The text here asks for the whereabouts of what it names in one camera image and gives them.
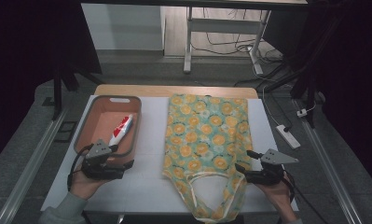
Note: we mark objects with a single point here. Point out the black tripod stand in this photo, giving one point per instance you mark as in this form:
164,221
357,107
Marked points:
57,87

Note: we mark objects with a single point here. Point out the white table cover sheet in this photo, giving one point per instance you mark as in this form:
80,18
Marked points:
149,186

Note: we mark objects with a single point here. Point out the person's right hand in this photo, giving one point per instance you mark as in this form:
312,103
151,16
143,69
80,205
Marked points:
275,194

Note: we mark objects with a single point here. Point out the person's left hand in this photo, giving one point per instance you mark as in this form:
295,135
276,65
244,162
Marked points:
85,185

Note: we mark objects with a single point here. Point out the small white adapter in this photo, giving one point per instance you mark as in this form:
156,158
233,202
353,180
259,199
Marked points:
301,113

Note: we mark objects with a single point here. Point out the white power strip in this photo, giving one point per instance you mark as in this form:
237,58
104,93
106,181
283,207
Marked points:
287,136

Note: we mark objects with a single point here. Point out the white desk frame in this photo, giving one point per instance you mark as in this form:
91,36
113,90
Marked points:
219,25

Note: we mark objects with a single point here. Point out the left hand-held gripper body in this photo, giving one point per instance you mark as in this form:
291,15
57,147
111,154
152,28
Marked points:
97,161

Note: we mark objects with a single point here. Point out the white red blue toothpaste tube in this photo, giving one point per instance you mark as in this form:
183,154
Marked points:
121,130

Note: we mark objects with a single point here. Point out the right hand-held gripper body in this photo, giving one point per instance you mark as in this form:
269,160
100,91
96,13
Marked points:
269,169

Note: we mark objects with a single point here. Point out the black floor plate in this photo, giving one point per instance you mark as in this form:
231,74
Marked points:
65,132

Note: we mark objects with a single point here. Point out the aluminium floor rail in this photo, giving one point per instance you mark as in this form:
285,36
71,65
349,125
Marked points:
329,168
31,168

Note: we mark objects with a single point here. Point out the orange basin with grey rim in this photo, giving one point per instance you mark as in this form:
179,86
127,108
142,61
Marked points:
107,124

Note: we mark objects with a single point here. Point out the dark curtain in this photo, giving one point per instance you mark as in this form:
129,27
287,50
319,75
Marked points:
19,46
357,77

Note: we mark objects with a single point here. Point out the yellow floral cloth bag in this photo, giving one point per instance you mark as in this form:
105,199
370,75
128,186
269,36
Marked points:
202,137

